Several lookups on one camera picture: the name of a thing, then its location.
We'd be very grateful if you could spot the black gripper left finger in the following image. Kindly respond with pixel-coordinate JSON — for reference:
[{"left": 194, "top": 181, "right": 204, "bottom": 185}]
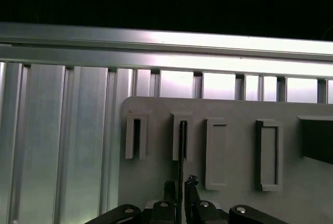
[{"left": 89, "top": 180, "right": 180, "bottom": 224}]

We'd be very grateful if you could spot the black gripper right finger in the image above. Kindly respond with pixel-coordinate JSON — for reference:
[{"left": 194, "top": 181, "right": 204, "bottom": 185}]
[{"left": 184, "top": 174, "right": 286, "bottom": 224}]

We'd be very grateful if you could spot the RAM stick with purple label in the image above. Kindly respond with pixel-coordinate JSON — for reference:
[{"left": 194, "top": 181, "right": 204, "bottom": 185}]
[{"left": 178, "top": 121, "right": 188, "bottom": 224}]

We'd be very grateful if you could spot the grey parts rack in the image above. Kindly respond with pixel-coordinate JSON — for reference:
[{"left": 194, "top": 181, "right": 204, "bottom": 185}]
[{"left": 118, "top": 96, "right": 333, "bottom": 224}]

